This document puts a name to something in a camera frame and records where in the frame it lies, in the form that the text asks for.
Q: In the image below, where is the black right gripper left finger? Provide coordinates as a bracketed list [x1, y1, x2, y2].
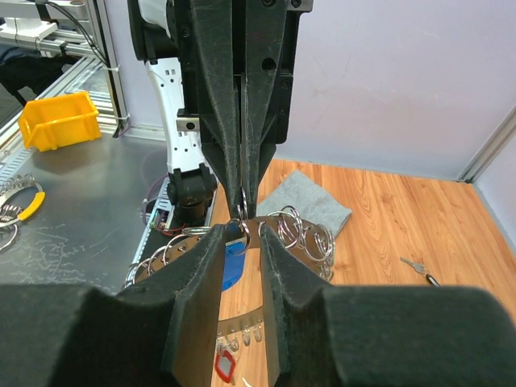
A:
[1, 225, 227, 386]

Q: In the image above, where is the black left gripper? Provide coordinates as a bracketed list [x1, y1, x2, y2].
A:
[173, 1, 313, 218]

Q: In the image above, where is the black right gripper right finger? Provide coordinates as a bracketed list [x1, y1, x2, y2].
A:
[260, 227, 515, 386]

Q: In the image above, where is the silver key with blue tag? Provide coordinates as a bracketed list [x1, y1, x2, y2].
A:
[222, 221, 251, 292]

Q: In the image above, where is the large metal keyring disc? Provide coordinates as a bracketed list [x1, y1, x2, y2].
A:
[123, 204, 336, 382]

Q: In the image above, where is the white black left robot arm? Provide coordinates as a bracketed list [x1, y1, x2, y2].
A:
[127, 1, 313, 225]

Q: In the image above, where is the silver key with black tag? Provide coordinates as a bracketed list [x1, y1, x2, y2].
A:
[400, 257, 441, 287]

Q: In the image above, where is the grey felt cloth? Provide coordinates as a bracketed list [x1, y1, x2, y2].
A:
[256, 170, 352, 236]

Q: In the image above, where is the yellow plastic bin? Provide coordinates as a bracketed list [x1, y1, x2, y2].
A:
[18, 92, 102, 152]

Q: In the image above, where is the spare keyring with yellow handle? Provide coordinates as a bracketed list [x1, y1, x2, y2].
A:
[1, 173, 46, 252]

